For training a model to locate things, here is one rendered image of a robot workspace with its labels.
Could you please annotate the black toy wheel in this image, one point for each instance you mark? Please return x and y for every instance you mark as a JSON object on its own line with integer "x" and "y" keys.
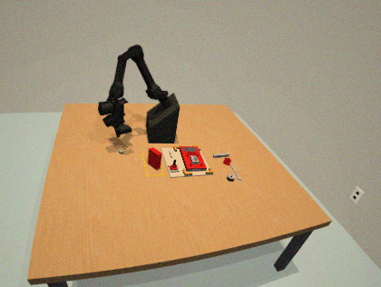
{"x": 230, "y": 178}

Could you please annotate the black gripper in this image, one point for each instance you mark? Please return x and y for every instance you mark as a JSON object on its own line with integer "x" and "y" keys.
{"x": 120, "y": 127}

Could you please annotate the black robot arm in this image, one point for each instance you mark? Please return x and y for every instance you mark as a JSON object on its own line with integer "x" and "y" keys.
{"x": 116, "y": 90}

